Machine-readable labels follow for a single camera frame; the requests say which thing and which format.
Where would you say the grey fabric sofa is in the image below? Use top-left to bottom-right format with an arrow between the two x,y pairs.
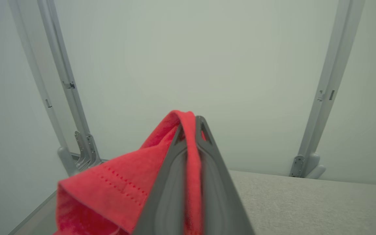
12,170 -> 376,235

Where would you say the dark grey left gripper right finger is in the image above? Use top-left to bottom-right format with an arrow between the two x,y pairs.
195,116 -> 255,235

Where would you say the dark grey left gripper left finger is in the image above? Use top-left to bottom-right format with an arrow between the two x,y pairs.
133,126 -> 188,235

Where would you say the red garment thin-striped white trim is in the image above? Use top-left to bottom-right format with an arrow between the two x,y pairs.
54,110 -> 206,235

